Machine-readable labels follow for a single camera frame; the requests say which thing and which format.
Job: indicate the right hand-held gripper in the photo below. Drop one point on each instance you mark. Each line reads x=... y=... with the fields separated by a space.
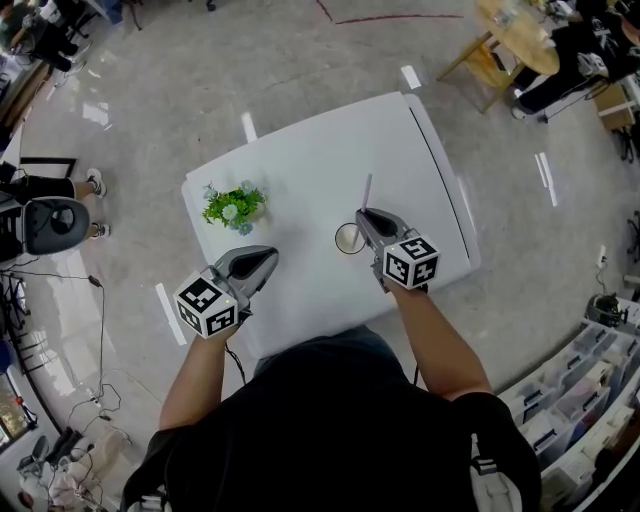
x=410 y=262

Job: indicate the person's left forearm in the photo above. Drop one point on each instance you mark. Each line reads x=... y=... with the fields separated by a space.
x=195 y=380

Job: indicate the vase of yellow flowers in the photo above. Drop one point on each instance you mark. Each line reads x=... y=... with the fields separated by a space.
x=505 y=11

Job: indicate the person's right forearm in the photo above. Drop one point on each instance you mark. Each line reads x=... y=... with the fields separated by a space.
x=440 y=345

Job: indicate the white and black backpack rig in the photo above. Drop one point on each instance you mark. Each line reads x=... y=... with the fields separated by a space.
x=55 y=225

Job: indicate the small potted flower plant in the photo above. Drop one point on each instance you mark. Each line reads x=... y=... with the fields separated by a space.
x=235 y=207

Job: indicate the person's blue jeans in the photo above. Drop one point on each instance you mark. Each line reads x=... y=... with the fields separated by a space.
x=350 y=336

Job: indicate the brown cardboard box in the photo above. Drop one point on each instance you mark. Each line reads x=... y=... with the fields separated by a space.
x=612 y=102

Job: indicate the round wooden side table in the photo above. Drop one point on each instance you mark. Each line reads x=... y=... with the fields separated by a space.
x=530 y=45

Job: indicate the pale purple straw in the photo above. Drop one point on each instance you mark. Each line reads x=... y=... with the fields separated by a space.
x=367 y=192

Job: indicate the white power strip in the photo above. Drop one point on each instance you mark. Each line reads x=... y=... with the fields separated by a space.
x=601 y=256

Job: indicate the person's black shirt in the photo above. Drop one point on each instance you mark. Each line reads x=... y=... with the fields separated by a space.
x=325 y=440

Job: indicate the heap of white bags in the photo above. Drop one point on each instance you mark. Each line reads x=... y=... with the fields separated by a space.
x=65 y=480

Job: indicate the white square table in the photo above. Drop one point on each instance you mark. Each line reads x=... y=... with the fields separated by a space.
x=320 y=160

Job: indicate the white shelf of storage bins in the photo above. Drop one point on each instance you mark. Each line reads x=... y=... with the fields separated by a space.
x=565 y=410

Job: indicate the black office chair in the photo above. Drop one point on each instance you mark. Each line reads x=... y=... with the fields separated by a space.
x=635 y=227
x=629 y=145

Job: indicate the dark helmet headset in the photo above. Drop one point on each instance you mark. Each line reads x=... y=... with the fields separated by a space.
x=602 y=307

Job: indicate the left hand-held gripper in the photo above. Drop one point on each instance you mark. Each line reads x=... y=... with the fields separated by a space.
x=205 y=305

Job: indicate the black metal frame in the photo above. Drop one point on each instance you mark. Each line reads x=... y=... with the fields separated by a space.
x=47 y=160

